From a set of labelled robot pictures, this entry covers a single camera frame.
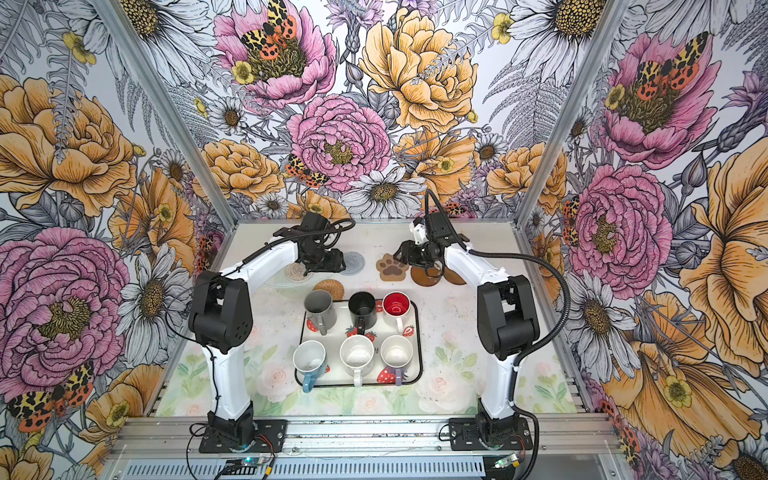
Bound white lilac handled mug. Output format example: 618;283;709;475
380;335;414;386

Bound left aluminium corner post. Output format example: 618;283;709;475
94;1;238;233

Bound multicolour woven round coaster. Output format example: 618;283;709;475
284;263;313;283

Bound right aluminium corner post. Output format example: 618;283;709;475
515;0;630;227

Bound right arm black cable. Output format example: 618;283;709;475
423;188;571;480

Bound aluminium front rail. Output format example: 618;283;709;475
110;413;620;460

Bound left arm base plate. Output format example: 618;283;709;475
198;417;288;454

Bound rattan wicker round coaster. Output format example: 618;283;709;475
313;279;345;301

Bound white speckled mug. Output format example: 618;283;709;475
339;335;376;388

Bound plain brown wooden round coaster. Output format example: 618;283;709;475
443;268;467;285

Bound white strawberry serving tray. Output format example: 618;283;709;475
293;301;424;392

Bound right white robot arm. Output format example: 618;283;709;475
395;212;540;424

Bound cork paw print coaster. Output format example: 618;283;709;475
376;254;409;282

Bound white mug red inside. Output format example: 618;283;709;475
382;291;411;334

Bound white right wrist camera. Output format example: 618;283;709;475
409;218;427;245

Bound aluminium corner post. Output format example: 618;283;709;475
94;1;238;233
515;0;630;227

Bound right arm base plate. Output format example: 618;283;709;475
448;414;533;451

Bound blue floral mug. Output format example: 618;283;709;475
293;340;327;393

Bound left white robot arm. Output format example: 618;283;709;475
188;213;356;447

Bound grey-blue woven round coaster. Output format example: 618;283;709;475
341;252;365;276

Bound grey mug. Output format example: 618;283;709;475
304;290;337;336

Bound black mug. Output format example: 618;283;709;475
348;291;377;335

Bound scratched brown wooden round coaster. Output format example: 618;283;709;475
410;266;443;287

